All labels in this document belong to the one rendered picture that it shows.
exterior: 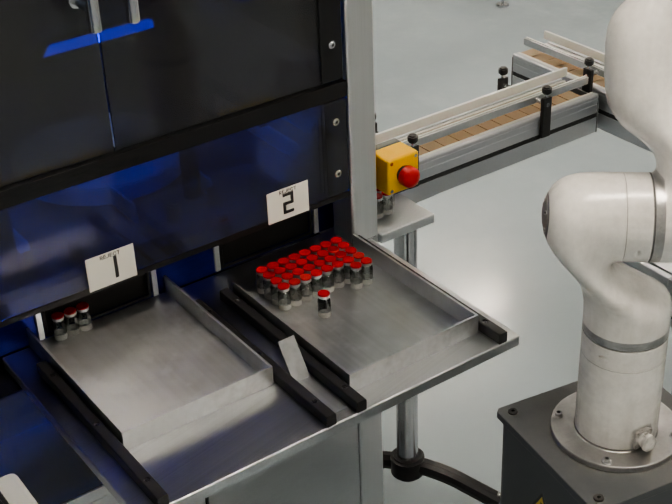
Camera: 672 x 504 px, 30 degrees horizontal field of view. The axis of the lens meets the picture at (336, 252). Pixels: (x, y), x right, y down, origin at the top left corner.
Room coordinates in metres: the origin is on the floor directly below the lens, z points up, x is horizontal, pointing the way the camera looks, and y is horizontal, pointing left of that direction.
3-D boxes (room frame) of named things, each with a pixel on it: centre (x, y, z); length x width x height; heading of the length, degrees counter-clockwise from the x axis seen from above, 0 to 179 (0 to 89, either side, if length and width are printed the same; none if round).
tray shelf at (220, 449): (1.68, 0.13, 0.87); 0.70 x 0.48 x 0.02; 124
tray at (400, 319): (1.75, -0.02, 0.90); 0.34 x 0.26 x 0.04; 34
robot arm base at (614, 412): (1.45, -0.40, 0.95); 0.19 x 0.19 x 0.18
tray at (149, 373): (1.64, 0.31, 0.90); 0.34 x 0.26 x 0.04; 34
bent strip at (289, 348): (1.55, 0.04, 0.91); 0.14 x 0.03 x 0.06; 35
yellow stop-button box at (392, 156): (2.07, -0.11, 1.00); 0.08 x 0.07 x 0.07; 34
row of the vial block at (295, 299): (1.83, 0.03, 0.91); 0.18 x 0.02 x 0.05; 124
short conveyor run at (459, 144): (2.35, -0.27, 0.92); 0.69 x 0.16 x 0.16; 124
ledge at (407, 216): (2.11, -0.10, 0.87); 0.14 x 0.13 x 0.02; 34
